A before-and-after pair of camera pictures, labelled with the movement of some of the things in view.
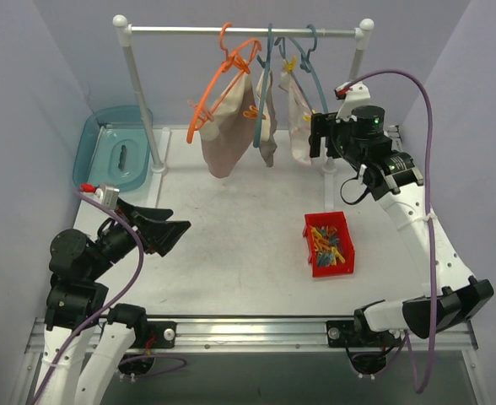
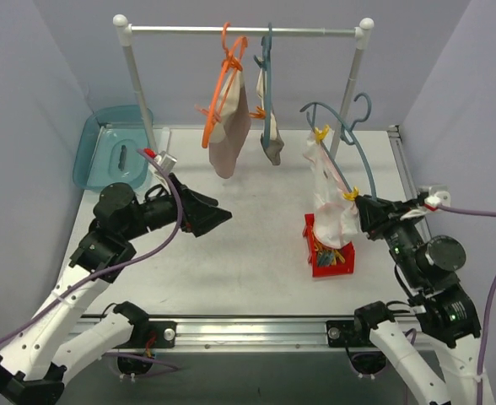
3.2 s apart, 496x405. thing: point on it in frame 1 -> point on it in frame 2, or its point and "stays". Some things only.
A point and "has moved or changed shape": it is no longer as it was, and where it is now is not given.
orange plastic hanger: [228, 58] -> [233, 62]
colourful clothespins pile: [326, 243] stays
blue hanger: [306, 65] -> [332, 159]
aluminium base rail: [261, 333] stays
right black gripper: [326, 135] -> [383, 222]
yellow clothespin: [290, 67] has moved or changed shape
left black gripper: [139, 229] -> [187, 207]
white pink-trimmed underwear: [300, 119] -> [337, 219]
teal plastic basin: [112, 148] stays
